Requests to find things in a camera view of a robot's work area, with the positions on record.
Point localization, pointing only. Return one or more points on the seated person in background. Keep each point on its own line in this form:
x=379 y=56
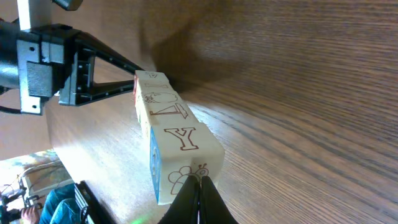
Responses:
x=60 y=207

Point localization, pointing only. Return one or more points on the red bordered wooden block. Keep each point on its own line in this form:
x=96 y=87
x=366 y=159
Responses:
x=142 y=99

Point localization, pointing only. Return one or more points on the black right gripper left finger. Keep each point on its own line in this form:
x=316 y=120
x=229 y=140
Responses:
x=184 y=209

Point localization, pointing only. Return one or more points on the red circle wooden block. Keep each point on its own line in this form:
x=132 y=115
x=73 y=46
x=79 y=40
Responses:
x=147 y=75

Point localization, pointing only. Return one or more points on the yellow bordered wooden block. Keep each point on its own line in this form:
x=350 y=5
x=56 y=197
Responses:
x=164 y=113

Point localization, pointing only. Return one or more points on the blue H wooden block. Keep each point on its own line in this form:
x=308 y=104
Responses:
x=178 y=151

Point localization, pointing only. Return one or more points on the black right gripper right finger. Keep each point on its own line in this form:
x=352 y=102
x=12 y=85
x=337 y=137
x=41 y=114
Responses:
x=212 y=209

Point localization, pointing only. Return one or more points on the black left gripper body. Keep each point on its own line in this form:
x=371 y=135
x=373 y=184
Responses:
x=45 y=61

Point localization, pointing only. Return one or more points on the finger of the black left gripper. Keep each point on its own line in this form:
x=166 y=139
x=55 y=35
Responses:
x=98 y=49
x=102 y=91

